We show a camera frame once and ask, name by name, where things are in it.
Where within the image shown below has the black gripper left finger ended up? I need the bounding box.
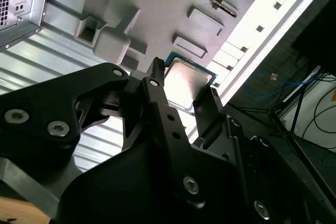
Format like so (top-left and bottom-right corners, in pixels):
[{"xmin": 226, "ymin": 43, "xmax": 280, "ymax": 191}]
[{"xmin": 0, "ymin": 57, "xmax": 208, "ymax": 209}]

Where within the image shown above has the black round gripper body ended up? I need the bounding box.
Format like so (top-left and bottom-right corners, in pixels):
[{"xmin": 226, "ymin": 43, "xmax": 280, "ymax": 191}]
[{"xmin": 56, "ymin": 140, "xmax": 253, "ymax": 224}]

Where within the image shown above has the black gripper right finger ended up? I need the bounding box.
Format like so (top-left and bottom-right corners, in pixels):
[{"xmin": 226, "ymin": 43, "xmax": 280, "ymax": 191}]
[{"xmin": 193, "ymin": 87, "xmax": 329, "ymax": 224}]

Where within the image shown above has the silver CPU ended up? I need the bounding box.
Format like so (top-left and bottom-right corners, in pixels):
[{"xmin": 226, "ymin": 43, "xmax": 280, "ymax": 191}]
[{"xmin": 164, "ymin": 50, "xmax": 219, "ymax": 115}]

